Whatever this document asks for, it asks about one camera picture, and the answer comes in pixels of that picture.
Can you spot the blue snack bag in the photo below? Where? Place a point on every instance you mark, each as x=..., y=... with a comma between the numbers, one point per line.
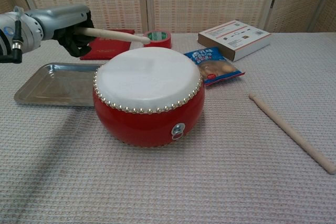
x=218, y=69

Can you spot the white woven tablecloth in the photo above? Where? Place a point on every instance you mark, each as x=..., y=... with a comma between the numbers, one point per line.
x=168, y=182

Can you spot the red drum white skin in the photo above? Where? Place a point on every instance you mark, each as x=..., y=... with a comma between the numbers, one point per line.
x=147, y=77

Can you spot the wooden drumstick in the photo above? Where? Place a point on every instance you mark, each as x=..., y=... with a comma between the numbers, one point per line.
x=118, y=35
x=288, y=132

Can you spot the red tape roll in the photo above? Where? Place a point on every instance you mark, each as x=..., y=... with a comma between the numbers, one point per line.
x=160, y=43

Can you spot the stainless steel tray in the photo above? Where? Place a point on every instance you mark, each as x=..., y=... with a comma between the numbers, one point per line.
x=57, y=85

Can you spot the red certificate folder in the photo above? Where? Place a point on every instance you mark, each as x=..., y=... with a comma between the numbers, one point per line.
x=110, y=49

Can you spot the white cardboard product box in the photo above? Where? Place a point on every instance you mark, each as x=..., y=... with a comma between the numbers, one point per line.
x=236, y=37

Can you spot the bamboo folding screen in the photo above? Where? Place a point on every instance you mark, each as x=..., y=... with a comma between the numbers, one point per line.
x=183, y=1

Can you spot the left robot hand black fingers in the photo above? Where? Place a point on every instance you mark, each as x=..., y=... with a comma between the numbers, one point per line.
x=63, y=18

